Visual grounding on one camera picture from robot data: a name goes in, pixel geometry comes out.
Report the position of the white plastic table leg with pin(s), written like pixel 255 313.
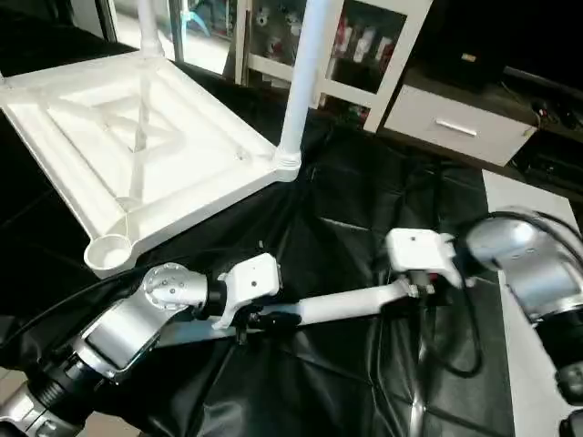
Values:
pixel 346 305
pixel 302 82
pixel 150 27

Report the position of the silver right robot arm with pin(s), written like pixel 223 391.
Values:
pixel 537 273

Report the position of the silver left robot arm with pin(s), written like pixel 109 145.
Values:
pixel 127 319

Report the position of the black work mat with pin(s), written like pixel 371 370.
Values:
pixel 319 391

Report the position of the white drawer unit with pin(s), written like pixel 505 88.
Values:
pixel 455 123

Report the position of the white plastic table top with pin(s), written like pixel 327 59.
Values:
pixel 137 137

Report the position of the white glass-door cabinet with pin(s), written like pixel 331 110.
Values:
pixel 364 45

